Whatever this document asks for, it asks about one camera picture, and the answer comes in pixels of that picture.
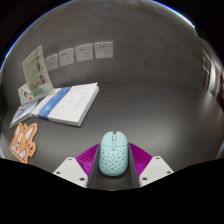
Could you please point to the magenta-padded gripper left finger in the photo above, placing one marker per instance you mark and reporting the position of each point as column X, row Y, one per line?
column 70, row 170

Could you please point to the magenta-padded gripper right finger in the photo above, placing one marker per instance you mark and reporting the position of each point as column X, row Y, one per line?
column 155, row 170

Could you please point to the mint green computer mouse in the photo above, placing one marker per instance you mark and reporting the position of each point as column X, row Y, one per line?
column 113, row 155

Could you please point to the orange corgi-shaped mouse pad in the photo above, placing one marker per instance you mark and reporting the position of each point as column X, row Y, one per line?
column 21, row 141

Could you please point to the white book with blue band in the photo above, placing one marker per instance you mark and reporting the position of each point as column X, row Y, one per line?
column 71, row 103

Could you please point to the green menu display stand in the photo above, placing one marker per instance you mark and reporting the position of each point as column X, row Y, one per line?
column 36, row 71

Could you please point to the black-framed glass door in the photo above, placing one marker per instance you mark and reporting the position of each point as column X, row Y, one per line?
column 213, row 73

